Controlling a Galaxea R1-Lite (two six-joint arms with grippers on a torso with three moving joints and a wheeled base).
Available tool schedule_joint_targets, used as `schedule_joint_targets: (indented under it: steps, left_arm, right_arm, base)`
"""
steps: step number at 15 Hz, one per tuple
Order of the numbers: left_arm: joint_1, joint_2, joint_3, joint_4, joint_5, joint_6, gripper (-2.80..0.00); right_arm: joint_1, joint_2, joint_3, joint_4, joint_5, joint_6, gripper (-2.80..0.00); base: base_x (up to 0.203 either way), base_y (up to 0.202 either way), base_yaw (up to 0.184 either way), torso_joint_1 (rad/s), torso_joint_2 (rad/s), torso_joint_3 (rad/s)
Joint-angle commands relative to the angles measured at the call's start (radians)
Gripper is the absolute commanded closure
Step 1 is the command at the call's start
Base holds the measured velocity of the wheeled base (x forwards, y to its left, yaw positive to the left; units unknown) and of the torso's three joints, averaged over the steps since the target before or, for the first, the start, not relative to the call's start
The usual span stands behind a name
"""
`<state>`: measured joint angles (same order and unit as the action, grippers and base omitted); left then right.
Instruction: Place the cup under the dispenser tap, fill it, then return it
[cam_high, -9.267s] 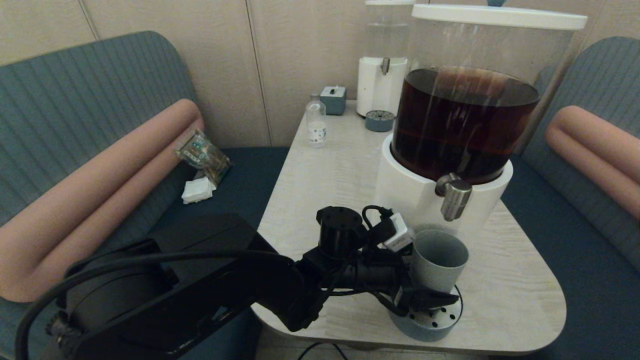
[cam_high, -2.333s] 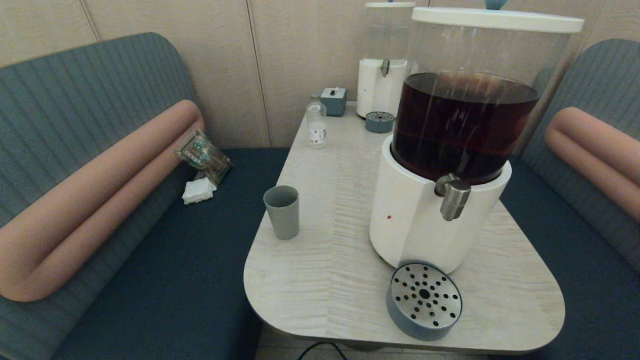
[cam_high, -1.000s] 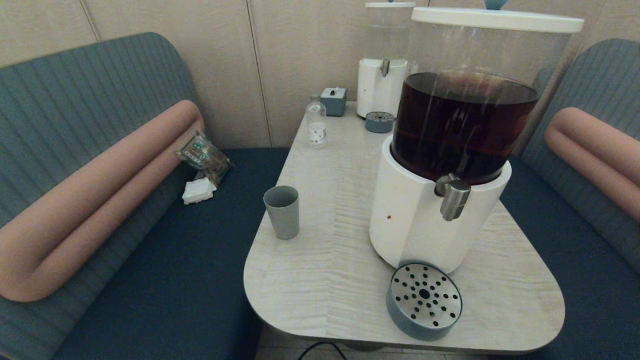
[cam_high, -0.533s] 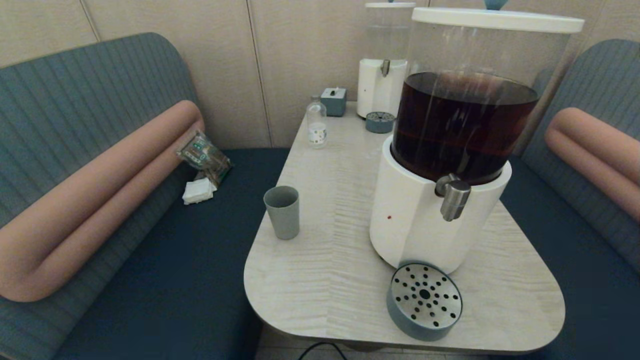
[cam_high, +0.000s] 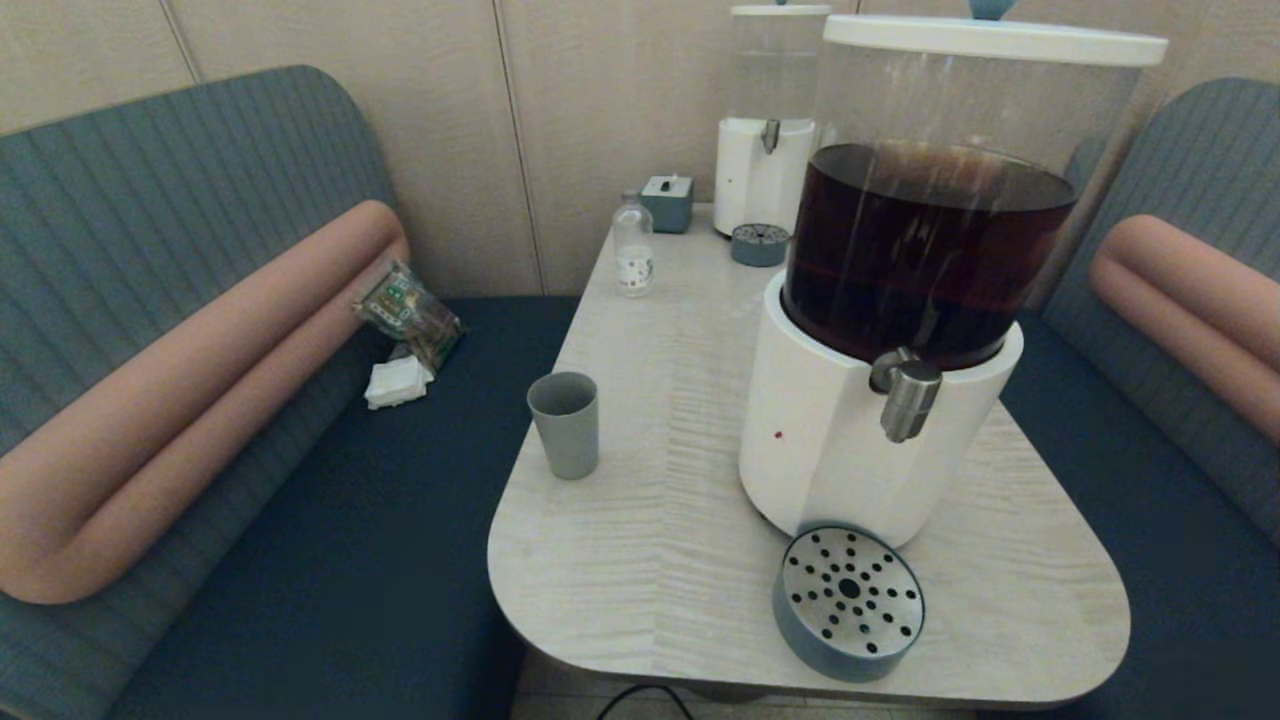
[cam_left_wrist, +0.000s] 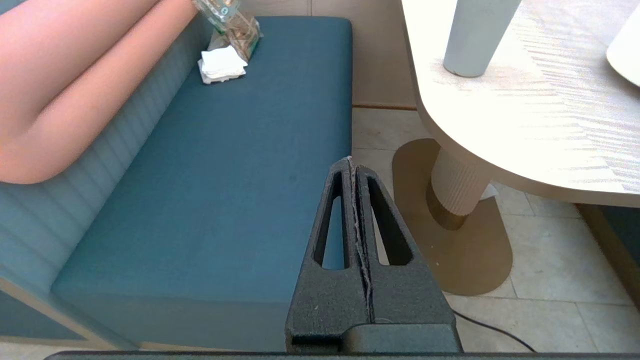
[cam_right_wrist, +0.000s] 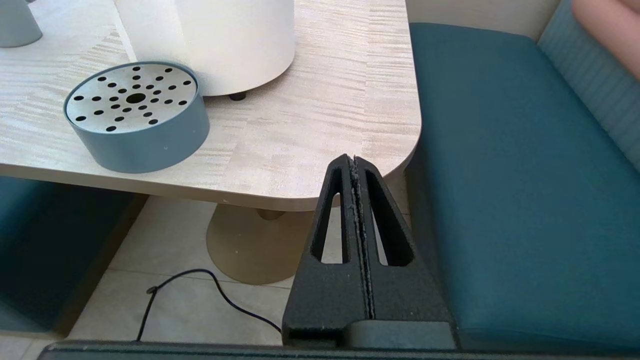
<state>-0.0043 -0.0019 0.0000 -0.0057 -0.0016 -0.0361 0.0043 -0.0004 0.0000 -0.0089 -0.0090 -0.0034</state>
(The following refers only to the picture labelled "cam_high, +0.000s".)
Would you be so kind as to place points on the white dispenser lid, blue knob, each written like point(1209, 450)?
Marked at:
point(990, 38)

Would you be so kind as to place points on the white dispenser with dark tea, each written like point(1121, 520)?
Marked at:
point(830, 440)

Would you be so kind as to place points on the metal dispenser tap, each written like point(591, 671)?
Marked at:
point(908, 400)

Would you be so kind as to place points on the small white water dispenser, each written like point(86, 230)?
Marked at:
point(755, 180)

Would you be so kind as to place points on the grey plastic cup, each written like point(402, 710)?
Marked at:
point(565, 440)

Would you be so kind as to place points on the pink sofa bolster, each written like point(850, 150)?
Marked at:
point(200, 380)
point(1180, 290)

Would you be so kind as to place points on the small blue-grey drip tray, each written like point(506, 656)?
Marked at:
point(760, 248)

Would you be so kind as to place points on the large perforated metal drip tray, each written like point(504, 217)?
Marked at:
point(848, 600)

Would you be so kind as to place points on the printed snack packet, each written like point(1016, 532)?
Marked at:
point(405, 310)

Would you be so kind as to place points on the small glass bottle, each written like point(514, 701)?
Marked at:
point(634, 265)

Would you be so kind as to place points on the blue ribbed sofa bench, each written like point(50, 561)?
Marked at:
point(150, 200)
point(1200, 150)

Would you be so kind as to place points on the small blue-grey box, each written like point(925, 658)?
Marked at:
point(667, 208)

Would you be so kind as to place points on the folded white napkin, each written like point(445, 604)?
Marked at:
point(397, 384)

